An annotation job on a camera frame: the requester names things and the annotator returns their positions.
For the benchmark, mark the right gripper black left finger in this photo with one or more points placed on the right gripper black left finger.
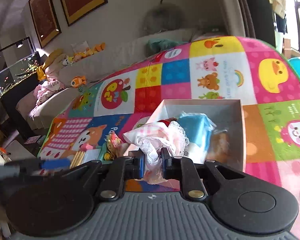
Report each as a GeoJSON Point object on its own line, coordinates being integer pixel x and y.
{"type": "Point", "coordinates": [122, 169]}

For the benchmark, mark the yellow pencils pack pink eraser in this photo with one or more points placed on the yellow pencils pack pink eraser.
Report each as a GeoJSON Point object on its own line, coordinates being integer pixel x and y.
{"type": "Point", "coordinates": [88, 154]}

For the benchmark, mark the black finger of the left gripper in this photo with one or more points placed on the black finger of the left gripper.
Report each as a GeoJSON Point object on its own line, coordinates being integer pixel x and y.
{"type": "Point", "coordinates": [19, 173]}

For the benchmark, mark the pink plush clothing pile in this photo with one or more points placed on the pink plush clothing pile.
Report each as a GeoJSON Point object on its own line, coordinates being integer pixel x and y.
{"type": "Point", "coordinates": [45, 91]}

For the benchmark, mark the grey round cushion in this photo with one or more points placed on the grey round cushion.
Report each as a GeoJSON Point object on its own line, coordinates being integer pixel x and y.
{"type": "Point", "coordinates": [163, 17]}

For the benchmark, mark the yellow cheese keychain toy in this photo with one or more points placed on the yellow cheese keychain toy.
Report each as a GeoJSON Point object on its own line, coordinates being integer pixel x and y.
{"type": "Point", "coordinates": [115, 147]}

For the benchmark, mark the blue white milk carton toy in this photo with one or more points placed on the blue white milk carton toy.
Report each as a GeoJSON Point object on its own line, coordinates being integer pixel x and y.
{"type": "Point", "coordinates": [198, 129]}

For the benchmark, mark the brown bread toy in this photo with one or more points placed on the brown bread toy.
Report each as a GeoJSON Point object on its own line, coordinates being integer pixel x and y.
{"type": "Point", "coordinates": [219, 147]}

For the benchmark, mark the left framed picture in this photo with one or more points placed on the left framed picture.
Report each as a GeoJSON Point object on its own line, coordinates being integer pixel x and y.
{"type": "Point", "coordinates": [45, 21]}

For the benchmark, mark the teal green cloth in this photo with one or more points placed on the teal green cloth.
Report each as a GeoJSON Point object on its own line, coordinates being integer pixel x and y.
{"type": "Point", "coordinates": [156, 45]}

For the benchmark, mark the orange fish plush toy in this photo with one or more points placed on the orange fish plush toy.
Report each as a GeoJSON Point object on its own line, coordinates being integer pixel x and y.
{"type": "Point", "coordinates": [78, 81]}

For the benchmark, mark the colourful patchwork play mat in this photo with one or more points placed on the colourful patchwork play mat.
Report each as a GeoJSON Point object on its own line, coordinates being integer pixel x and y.
{"type": "Point", "coordinates": [225, 67]}

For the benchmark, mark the pink white lace doll dress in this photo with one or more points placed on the pink white lace doll dress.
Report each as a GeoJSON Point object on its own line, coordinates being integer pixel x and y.
{"type": "Point", "coordinates": [150, 139]}

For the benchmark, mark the glass fish tank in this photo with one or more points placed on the glass fish tank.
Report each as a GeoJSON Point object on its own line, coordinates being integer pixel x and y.
{"type": "Point", "coordinates": [19, 73]}

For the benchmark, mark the row of orange plush toys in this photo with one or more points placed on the row of orange plush toys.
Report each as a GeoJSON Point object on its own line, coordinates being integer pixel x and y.
{"type": "Point", "coordinates": [81, 51]}

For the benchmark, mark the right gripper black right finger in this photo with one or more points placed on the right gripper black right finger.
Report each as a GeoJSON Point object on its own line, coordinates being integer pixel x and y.
{"type": "Point", "coordinates": [183, 169]}

